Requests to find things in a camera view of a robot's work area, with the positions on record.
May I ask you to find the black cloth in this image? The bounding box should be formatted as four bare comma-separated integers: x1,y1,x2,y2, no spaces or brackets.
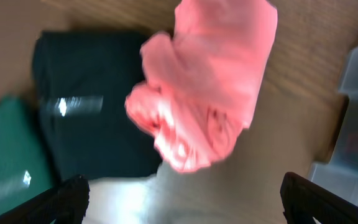
32,31,162,180

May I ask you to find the salmon pink cloth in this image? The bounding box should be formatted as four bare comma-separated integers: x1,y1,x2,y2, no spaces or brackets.
125,0,278,173

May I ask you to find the dark green cloth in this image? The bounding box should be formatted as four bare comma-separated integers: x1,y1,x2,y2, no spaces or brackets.
0,98,55,215

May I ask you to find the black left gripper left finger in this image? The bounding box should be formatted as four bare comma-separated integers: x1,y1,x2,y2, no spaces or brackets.
0,175,90,224

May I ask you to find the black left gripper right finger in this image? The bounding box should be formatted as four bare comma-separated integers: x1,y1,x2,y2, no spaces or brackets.
280,172,358,224

